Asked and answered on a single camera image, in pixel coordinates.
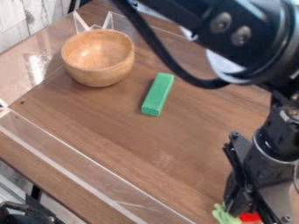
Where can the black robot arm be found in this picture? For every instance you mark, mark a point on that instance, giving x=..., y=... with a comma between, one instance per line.
x=255, y=34

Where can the red plush tomato toy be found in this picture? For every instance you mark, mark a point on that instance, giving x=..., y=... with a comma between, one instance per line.
x=224, y=218

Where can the clear acrylic table barrier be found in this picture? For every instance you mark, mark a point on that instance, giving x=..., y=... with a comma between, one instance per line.
x=117, y=166

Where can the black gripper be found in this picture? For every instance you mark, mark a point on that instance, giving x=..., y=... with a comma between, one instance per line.
x=263, y=163

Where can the light wooden bowl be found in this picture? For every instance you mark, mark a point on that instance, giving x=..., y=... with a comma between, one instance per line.
x=98, y=57

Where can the black table clamp mount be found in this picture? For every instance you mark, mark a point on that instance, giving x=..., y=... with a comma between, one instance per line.
x=21, y=208

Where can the green rectangular block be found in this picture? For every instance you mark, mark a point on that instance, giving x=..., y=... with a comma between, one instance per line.
x=157, y=93

